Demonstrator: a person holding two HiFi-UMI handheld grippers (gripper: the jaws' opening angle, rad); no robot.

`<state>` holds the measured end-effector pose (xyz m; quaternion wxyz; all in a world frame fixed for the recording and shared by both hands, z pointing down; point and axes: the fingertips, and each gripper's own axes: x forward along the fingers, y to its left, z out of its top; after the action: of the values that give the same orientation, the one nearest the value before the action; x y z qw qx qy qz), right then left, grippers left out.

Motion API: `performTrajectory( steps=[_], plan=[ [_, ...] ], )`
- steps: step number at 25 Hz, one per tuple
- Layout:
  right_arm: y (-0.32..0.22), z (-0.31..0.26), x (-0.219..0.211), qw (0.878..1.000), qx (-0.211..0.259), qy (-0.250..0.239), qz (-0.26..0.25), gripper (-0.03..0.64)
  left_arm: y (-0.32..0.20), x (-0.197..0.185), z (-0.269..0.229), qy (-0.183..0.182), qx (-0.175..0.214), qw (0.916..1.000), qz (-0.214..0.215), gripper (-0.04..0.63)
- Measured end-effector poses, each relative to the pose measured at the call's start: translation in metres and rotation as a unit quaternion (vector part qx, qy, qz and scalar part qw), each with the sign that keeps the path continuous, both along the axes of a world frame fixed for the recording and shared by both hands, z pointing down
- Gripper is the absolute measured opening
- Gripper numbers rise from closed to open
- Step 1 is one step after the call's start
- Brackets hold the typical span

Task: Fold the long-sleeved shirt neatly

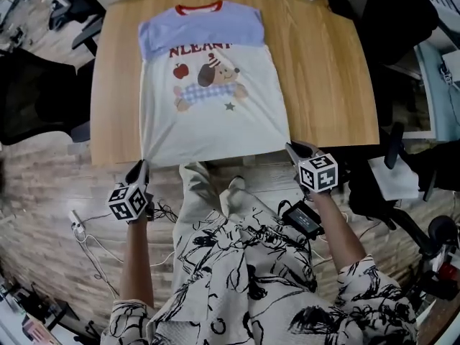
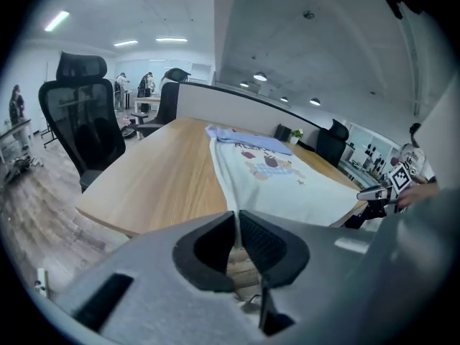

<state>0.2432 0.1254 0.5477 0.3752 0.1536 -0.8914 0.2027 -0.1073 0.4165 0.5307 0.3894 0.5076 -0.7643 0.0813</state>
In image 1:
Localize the black office chair with headrest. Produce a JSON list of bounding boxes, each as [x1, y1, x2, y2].
[[48, 0, 107, 55]]

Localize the white paper sheet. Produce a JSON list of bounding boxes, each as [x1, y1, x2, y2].
[[368, 155, 420, 201]]

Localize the person's white shoe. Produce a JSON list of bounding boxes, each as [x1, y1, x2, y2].
[[226, 175, 247, 193]]

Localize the white and lilac raglan shirt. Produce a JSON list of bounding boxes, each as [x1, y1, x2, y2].
[[138, 0, 291, 167]]

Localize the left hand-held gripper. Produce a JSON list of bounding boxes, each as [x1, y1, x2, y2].
[[107, 159, 156, 224]]

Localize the low black office chair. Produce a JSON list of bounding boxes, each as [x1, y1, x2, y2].
[[348, 122, 460, 265]]

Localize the person's right forearm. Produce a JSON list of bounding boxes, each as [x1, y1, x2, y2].
[[312, 191, 367, 272]]

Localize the person's black white patterned top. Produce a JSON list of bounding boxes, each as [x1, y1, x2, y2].
[[100, 206, 420, 345]]

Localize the person's beige trousers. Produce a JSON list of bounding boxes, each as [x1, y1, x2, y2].
[[172, 162, 277, 294]]

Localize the person's left forearm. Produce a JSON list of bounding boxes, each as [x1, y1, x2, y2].
[[118, 217, 155, 307]]

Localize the small device with black cables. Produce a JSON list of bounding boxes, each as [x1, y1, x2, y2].
[[440, 61, 454, 84]]

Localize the light blue desk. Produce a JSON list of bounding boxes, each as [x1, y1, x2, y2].
[[413, 43, 460, 143]]

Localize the white box device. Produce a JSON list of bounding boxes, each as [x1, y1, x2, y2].
[[441, 48, 460, 82]]

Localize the black pouch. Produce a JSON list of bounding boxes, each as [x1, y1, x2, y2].
[[325, 0, 357, 19]]

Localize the white power strip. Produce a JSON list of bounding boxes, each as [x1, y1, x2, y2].
[[69, 209, 86, 236]]

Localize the black mesh office chair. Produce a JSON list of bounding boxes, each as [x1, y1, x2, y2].
[[0, 47, 96, 145]]

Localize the tall black office chair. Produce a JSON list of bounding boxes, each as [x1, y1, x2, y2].
[[361, 0, 439, 129]]

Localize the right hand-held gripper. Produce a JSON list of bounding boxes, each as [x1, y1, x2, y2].
[[285, 140, 340, 195]]

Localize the black screen device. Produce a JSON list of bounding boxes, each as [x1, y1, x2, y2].
[[282, 201, 324, 240]]

